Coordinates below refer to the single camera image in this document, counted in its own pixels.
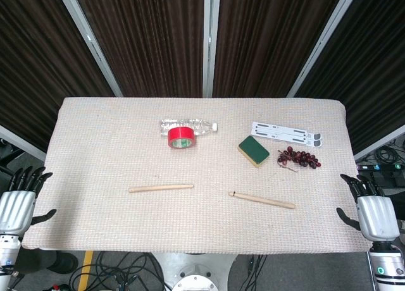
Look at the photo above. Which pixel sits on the white folding laptop stand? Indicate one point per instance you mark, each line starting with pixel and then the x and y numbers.
pixel 278 130

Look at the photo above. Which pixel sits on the beige woven table cloth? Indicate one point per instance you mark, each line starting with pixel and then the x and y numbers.
pixel 126 224

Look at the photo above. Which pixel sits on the plain wooden drumstick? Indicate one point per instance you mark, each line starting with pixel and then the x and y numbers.
pixel 161 188

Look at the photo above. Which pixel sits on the grey metal partition rail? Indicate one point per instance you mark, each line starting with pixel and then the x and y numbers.
pixel 22 144
pixel 379 142

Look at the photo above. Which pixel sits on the black numbered power strip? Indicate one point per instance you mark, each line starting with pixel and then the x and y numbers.
pixel 379 167

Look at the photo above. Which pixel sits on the grey metal partition post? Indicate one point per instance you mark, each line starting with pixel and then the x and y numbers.
pixel 322 41
pixel 210 41
pixel 90 41

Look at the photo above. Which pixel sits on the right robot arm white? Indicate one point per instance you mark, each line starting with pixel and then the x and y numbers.
pixel 387 265

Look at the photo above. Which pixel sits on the clear plastic water bottle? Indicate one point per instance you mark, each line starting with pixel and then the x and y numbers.
pixel 204 127

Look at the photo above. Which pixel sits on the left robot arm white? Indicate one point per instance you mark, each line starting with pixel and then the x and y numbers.
pixel 8 250

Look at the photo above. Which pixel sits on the dark brown corrugated panel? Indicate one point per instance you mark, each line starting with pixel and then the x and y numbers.
pixel 38 66
pixel 269 41
pixel 373 66
pixel 152 41

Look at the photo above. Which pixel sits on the green and yellow sponge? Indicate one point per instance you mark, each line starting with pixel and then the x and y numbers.
pixel 253 150

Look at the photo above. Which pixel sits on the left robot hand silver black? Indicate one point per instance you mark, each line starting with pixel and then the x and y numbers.
pixel 17 210

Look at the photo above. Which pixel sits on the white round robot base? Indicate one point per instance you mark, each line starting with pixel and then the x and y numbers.
pixel 202 272

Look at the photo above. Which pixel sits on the dark red grape bunch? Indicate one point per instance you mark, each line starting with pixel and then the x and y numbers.
pixel 300 158

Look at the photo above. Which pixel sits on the red tape roll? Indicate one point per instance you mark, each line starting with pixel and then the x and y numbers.
pixel 180 134

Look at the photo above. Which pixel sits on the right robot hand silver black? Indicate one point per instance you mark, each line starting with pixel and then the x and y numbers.
pixel 376 216

